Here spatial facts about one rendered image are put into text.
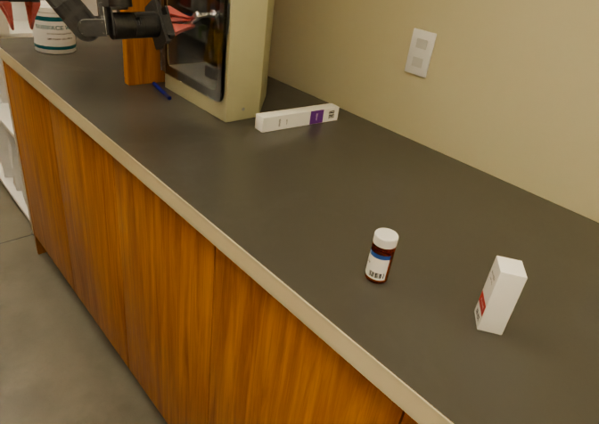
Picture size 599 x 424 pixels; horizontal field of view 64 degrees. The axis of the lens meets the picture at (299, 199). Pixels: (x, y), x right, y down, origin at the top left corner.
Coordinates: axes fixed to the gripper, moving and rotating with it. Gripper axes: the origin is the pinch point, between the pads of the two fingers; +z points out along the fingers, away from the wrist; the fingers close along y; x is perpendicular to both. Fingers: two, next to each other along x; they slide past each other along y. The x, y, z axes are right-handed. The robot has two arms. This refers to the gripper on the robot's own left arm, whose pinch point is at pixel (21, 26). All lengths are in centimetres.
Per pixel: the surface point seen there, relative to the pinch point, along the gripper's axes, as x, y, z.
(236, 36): -46, 35, -6
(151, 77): -9.3, 31.5, 14.2
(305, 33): -28, 76, -2
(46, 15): 29.5, 15.6, 3.4
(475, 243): -116, 40, 16
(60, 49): 28.7, 18.1, 14.1
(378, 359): -123, 3, 16
